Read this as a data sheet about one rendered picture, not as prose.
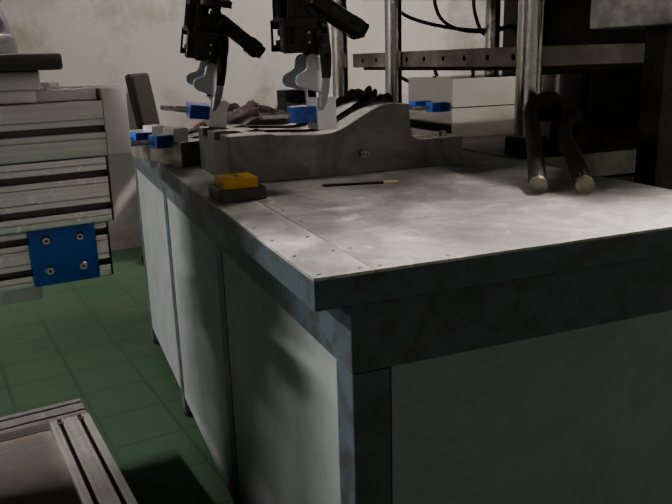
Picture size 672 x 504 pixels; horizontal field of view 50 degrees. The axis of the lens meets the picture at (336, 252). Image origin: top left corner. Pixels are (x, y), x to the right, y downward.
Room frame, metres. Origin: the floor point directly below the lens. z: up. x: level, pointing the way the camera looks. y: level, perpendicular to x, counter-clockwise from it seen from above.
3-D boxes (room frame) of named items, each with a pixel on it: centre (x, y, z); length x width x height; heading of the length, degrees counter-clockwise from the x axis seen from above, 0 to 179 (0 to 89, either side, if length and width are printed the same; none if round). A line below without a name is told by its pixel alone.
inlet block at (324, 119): (1.27, 0.06, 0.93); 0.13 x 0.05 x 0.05; 112
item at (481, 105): (2.34, -0.53, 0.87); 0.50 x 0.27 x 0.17; 112
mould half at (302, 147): (1.54, 0.01, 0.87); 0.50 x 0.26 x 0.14; 112
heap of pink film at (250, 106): (1.83, 0.22, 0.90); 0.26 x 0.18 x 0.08; 129
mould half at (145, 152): (1.84, 0.22, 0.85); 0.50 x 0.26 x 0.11; 129
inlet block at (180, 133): (1.62, 0.39, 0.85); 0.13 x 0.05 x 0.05; 129
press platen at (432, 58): (2.44, -0.63, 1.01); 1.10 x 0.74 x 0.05; 22
